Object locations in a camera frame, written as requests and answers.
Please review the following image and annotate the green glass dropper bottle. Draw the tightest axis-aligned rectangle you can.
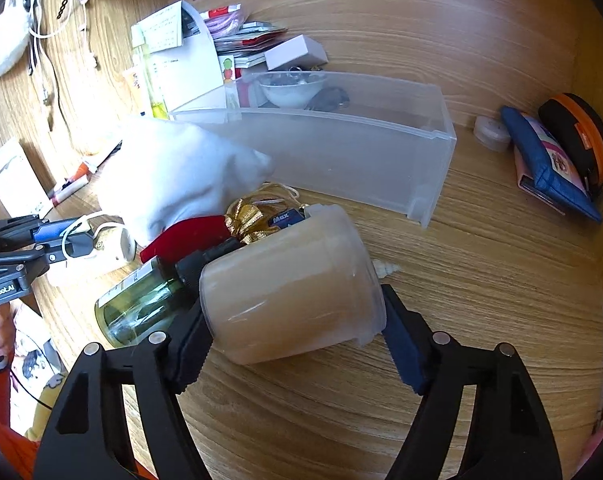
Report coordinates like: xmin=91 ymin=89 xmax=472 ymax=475
xmin=94 ymin=237 xmax=243 ymax=348

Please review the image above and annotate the white cloth bundle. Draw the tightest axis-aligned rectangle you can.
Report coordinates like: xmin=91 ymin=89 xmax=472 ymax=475
xmin=96 ymin=118 xmax=274 ymax=246

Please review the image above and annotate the red velvet gold-trim pouch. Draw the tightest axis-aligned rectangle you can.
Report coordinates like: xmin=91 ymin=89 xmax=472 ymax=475
xmin=140 ymin=198 xmax=288 ymax=263

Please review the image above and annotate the blue Max staples box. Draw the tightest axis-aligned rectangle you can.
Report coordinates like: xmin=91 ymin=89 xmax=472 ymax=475
xmin=268 ymin=208 xmax=306 ymax=230

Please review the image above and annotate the beige plastic lidded cup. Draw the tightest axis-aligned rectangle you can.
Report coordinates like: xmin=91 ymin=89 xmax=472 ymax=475
xmin=200 ymin=205 xmax=387 ymax=365

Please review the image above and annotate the person's left hand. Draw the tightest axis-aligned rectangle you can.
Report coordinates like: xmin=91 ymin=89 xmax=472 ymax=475
xmin=0 ymin=304 xmax=15 ymax=360

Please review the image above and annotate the yellow-green spray bottle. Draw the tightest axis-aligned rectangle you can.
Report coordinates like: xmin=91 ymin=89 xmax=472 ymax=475
xmin=132 ymin=41 xmax=169 ymax=119

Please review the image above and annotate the white plush toy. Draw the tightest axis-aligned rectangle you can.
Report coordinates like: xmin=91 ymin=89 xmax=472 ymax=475
xmin=0 ymin=0 xmax=32 ymax=77

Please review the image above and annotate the white paper document stand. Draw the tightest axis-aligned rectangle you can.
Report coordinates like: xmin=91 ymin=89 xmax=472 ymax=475
xmin=131 ymin=0 xmax=224 ymax=113

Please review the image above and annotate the spiral seashell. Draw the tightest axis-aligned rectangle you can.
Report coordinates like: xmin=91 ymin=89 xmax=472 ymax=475
xmin=372 ymin=259 xmax=401 ymax=280

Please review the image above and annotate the fruit print carton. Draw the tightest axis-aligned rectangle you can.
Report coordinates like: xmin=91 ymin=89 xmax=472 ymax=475
xmin=218 ymin=54 xmax=240 ymax=108

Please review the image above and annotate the blue fabric pouch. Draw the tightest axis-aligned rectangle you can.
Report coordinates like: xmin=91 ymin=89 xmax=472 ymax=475
xmin=500 ymin=106 xmax=603 ymax=223

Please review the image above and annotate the white bowl in bin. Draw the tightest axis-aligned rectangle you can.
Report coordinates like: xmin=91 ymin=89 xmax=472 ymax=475
xmin=257 ymin=73 xmax=326 ymax=108

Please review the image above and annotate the stack of packets and cards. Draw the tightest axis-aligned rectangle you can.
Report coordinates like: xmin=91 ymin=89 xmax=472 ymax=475
xmin=201 ymin=3 xmax=288 ymax=70

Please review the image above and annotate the translucent plastic storage bin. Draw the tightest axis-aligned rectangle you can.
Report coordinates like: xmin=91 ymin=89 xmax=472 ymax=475
xmin=172 ymin=70 xmax=457 ymax=226

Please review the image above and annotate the small white cardboard box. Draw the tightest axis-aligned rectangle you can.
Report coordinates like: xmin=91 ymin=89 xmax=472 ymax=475
xmin=265 ymin=35 xmax=329 ymax=70

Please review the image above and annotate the small white round container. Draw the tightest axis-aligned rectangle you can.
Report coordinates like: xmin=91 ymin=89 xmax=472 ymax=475
xmin=473 ymin=116 xmax=511 ymax=153

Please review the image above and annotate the black orange round case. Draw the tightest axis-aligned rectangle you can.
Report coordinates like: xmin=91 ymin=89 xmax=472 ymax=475
xmin=538 ymin=93 xmax=603 ymax=200

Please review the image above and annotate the white charging cable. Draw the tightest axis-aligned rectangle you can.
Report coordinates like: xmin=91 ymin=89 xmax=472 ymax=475
xmin=26 ymin=0 xmax=103 ymax=106

